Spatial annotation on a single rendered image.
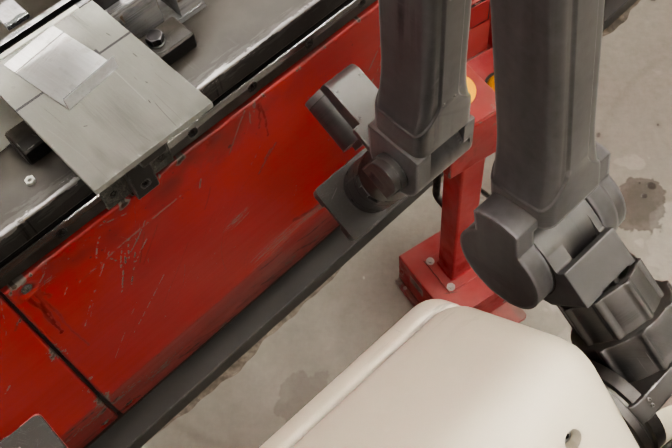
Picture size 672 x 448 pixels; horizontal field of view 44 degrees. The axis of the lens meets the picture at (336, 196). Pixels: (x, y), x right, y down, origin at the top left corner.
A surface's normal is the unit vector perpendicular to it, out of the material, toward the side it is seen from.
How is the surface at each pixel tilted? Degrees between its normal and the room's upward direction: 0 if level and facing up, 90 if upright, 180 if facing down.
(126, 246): 90
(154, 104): 0
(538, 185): 79
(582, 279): 37
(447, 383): 42
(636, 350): 49
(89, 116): 0
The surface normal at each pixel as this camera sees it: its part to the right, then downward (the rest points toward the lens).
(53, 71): -0.07, -0.53
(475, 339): -0.51, -0.80
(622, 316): 0.00, 0.20
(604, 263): 0.34, -0.07
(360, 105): 0.18, -0.26
